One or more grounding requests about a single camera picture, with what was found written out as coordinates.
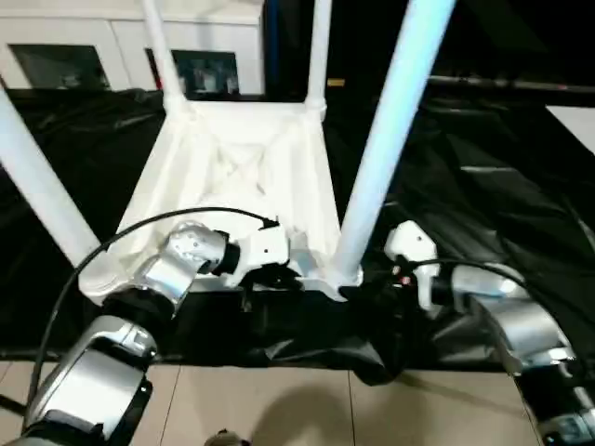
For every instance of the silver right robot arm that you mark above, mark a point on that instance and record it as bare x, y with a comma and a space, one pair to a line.
525, 325

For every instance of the black work mat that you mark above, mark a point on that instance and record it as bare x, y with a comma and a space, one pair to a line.
488, 195

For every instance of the white flat board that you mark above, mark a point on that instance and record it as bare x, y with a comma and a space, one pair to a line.
576, 127

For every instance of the white glass-door cabinet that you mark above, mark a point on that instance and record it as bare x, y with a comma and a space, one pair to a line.
209, 28

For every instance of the black metal stand strut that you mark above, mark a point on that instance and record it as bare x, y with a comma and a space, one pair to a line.
11, 404

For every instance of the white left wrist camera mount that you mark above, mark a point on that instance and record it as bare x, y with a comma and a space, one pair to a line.
265, 246

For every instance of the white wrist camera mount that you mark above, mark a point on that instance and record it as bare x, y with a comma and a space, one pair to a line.
409, 241
265, 246

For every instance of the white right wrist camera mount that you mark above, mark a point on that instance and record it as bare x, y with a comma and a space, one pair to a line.
409, 241

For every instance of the dark metal rail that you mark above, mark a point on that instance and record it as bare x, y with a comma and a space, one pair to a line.
511, 85

